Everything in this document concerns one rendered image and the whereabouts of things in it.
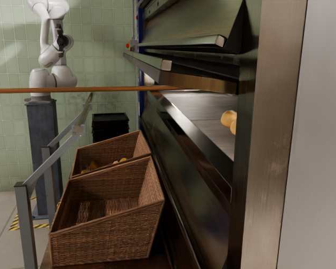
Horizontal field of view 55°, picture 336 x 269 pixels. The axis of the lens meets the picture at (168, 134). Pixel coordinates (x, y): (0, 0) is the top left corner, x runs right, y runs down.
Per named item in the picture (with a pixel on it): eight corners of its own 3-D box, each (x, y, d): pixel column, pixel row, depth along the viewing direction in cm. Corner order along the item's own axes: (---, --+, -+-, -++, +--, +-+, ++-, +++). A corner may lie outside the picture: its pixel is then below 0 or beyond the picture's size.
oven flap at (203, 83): (122, 56, 227) (150, 60, 231) (158, 84, 57) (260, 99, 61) (123, 52, 226) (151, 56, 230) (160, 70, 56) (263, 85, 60)
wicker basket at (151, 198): (153, 198, 190) (152, 154, 183) (167, 258, 137) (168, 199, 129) (69, 203, 183) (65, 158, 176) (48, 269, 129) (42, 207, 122)
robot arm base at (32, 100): (27, 100, 273) (26, 94, 272) (54, 100, 277) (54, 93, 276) (22, 104, 256) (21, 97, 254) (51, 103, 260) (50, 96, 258)
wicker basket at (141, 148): (142, 163, 248) (141, 128, 240) (153, 195, 194) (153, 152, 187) (77, 167, 238) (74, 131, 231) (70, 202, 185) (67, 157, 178)
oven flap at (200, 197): (143, 119, 242) (152, 94, 238) (221, 293, 72) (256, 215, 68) (138, 117, 241) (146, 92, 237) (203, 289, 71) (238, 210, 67)
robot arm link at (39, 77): (27, 95, 266) (24, 68, 260) (48, 93, 278) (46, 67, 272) (34, 97, 254) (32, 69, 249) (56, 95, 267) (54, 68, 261)
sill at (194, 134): (152, 90, 237) (152, 85, 236) (258, 203, 66) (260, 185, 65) (144, 90, 236) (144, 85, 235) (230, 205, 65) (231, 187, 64)
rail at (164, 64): (123, 52, 226) (126, 53, 227) (160, 70, 56) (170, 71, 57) (124, 49, 226) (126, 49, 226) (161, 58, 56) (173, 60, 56)
